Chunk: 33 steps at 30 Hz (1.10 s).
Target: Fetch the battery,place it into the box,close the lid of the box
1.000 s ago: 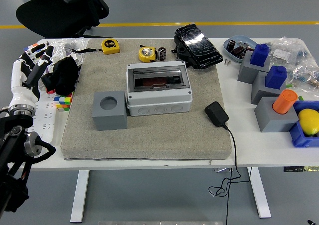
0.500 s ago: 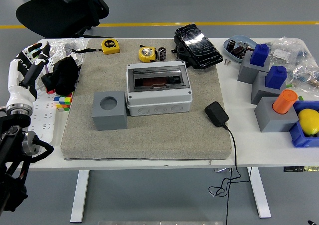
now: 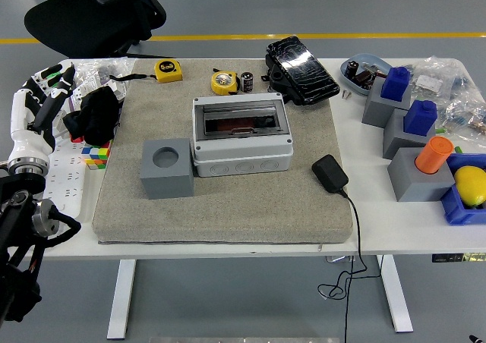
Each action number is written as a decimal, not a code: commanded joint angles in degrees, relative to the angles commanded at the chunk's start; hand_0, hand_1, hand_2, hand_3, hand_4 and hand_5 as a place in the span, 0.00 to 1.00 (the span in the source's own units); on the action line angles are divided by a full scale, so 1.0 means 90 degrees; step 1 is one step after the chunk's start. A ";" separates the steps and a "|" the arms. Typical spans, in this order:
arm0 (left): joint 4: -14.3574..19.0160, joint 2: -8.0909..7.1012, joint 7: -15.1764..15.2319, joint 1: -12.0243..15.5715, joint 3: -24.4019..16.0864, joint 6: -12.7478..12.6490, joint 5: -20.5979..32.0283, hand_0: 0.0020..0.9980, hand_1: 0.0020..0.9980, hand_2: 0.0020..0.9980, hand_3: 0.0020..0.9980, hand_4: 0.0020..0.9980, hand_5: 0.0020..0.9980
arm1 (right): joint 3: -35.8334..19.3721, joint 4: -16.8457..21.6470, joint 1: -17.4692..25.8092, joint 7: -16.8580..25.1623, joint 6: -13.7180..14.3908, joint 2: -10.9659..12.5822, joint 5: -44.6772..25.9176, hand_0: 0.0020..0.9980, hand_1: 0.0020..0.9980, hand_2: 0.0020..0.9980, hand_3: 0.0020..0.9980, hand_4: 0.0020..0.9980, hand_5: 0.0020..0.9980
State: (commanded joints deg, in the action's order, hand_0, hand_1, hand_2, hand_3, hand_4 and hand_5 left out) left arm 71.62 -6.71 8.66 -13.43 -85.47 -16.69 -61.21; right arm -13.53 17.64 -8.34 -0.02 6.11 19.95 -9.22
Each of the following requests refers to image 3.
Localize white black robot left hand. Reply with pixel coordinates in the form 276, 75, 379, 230
7, 64, 77, 161

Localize grey plastic box clear lid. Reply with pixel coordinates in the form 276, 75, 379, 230
191, 93, 295, 178

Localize blue battery block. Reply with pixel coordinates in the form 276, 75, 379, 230
402, 99, 437, 136
380, 66, 412, 102

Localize white power strip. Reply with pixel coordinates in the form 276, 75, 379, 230
42, 140, 89, 219

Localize white purple packet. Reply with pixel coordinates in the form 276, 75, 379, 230
68, 87, 83, 111

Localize black cloth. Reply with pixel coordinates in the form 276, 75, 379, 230
62, 86, 122, 146

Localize Rubik's cube yellow face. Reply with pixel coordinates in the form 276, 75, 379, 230
81, 140, 115, 172

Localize black table control panel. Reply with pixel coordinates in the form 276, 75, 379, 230
431, 252, 486, 263

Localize white table leg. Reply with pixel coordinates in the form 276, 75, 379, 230
375, 254, 414, 333
106, 259, 137, 340

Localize clear plastic bag with parts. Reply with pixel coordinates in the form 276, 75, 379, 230
74, 58, 136, 105

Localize blue plastic bin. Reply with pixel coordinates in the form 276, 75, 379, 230
440, 153, 486, 226

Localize black office chair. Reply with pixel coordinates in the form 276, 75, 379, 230
24, 0, 168, 59

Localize grey block with round hole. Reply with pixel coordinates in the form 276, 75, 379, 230
139, 137, 195, 200

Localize yellow lemon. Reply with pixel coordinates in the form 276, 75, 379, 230
453, 165, 486, 208

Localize yellow square tape measure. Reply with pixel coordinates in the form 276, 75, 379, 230
109, 59, 183, 84

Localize grey block holder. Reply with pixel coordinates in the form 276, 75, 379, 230
387, 147, 456, 203
382, 107, 437, 160
361, 76, 413, 128

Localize yellow round tape measure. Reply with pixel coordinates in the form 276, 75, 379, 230
210, 71, 240, 96

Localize grey-brown mat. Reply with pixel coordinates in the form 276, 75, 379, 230
92, 58, 354, 245

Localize black power adapter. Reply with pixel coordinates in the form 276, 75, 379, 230
311, 153, 349, 195

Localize clear bag of resistors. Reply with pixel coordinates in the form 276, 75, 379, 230
442, 92, 486, 143

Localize clear bag of white parts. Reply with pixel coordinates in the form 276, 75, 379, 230
408, 56, 474, 97

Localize brown electronic parts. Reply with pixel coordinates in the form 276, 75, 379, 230
352, 69, 376, 90

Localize black foil-wrapped device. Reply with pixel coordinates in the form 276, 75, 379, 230
264, 35, 341, 107

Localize blue-grey dish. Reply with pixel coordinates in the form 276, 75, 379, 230
340, 53, 392, 96

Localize black adapter cord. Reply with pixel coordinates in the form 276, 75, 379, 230
317, 189, 369, 343

